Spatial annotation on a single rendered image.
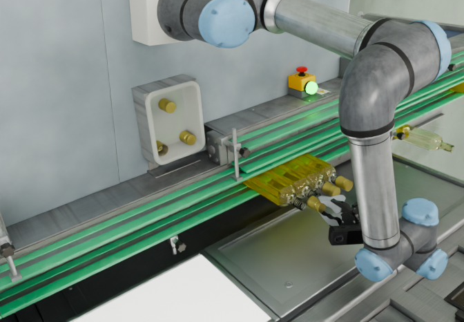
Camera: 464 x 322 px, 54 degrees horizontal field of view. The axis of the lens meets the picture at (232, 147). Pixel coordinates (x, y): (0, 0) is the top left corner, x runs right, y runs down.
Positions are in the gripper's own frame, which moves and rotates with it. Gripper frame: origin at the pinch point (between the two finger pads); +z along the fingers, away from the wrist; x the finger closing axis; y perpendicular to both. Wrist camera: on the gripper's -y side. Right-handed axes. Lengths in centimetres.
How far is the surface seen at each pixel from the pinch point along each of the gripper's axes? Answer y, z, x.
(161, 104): -26, 39, 27
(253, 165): -6.0, 22.5, 6.2
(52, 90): -54, 43, 37
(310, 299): -17.9, -14.3, -13.0
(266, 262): -17.5, 3.3, -13.0
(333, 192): 7.2, 1.5, 0.9
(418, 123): 95, 30, -12
